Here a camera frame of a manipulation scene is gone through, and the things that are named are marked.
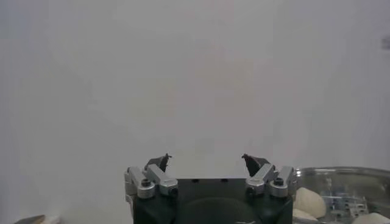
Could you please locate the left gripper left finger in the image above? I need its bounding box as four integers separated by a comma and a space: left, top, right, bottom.
124, 153, 179, 200

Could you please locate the white steamed baozi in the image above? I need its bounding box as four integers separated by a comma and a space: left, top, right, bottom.
292, 208, 318, 223
351, 212, 390, 224
292, 186, 327, 219

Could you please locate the perforated steel steamer basket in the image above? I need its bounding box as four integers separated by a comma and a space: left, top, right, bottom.
292, 166, 390, 224

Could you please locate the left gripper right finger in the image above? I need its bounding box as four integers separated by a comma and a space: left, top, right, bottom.
241, 153, 298, 199

